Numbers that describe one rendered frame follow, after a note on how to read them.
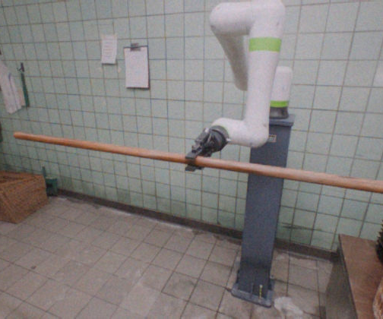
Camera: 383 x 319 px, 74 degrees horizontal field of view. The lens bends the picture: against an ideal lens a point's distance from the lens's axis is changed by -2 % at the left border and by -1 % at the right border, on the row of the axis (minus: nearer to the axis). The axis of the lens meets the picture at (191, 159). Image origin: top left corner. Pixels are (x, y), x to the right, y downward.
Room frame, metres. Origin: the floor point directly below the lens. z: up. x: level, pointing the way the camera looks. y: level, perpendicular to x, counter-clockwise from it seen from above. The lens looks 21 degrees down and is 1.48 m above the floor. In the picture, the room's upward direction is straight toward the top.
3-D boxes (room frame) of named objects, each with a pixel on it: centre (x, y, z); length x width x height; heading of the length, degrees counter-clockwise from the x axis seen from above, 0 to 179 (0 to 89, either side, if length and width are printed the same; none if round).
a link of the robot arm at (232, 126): (1.03, -0.13, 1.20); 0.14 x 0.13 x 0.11; 158
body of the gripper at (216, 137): (0.87, -0.06, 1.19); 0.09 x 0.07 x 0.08; 158
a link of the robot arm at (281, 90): (1.34, -0.42, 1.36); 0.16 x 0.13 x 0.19; 62
